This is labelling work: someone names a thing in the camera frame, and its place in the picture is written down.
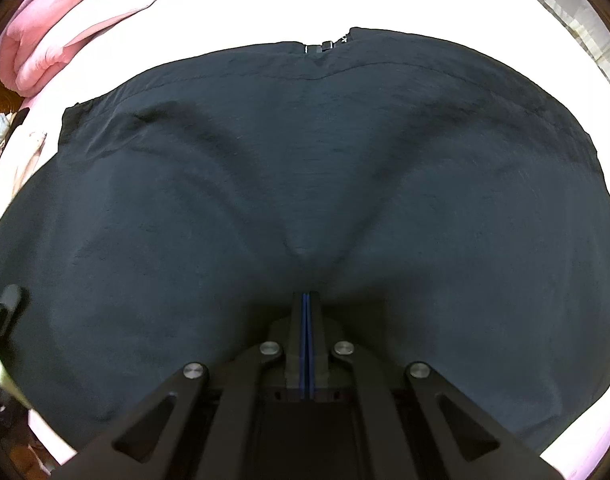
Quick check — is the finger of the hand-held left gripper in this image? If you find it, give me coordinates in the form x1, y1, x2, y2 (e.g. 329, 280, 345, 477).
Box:
0, 284, 29, 361

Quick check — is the green and black hooded jacket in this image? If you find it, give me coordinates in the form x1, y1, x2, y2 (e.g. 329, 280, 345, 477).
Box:
0, 26, 610, 453

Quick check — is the white quilted blanket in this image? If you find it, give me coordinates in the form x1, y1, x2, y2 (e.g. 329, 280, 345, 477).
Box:
527, 0, 610, 107

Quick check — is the pink folded quilt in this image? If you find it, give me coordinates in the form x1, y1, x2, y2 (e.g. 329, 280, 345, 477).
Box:
0, 0, 122, 97

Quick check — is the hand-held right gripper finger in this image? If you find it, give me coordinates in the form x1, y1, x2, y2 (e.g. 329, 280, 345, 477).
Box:
50, 291, 309, 480
308, 291, 566, 480

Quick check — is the pale pink cloth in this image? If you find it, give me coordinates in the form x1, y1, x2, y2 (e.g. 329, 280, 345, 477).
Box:
60, 0, 208, 52

